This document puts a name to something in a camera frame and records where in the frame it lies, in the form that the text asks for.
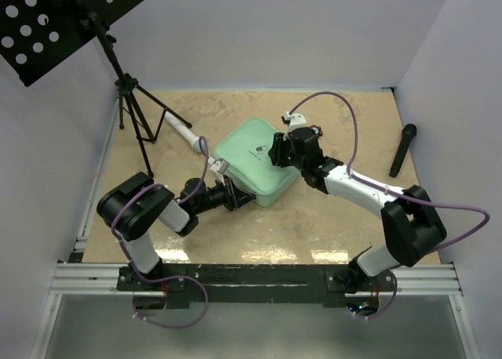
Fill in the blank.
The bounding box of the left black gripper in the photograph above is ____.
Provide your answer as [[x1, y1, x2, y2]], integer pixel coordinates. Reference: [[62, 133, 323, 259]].
[[195, 174, 256, 215]]

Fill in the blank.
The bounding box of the mint green medicine case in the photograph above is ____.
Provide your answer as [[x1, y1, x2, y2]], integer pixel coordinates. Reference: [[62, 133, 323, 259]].
[[213, 118, 300, 207]]

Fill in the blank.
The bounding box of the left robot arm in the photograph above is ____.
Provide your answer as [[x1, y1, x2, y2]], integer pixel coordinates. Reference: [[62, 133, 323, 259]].
[[96, 172, 256, 290]]

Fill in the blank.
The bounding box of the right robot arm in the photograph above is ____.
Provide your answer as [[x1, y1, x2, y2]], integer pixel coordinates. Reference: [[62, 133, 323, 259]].
[[268, 127, 446, 291]]

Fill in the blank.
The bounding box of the red owl toy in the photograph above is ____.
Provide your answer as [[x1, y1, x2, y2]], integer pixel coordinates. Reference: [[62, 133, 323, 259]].
[[311, 125, 323, 137]]

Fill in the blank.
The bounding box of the white microphone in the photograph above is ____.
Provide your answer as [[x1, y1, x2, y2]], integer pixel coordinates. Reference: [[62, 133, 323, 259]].
[[164, 112, 207, 153]]

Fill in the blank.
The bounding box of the black microphone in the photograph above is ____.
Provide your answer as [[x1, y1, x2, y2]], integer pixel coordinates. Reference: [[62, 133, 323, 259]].
[[389, 123, 417, 178]]

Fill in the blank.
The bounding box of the black perforated music stand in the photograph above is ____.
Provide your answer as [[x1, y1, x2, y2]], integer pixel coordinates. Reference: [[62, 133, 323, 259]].
[[1, 0, 172, 176]]

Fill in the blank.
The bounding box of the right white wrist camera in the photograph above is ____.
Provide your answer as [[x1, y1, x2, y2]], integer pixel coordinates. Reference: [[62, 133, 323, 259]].
[[282, 112, 307, 136]]

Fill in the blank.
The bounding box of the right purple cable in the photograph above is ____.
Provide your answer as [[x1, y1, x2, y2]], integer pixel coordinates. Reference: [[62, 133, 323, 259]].
[[289, 91, 491, 321]]

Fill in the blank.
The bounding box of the black base frame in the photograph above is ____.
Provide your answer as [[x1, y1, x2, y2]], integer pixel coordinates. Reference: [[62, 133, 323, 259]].
[[117, 263, 396, 313]]

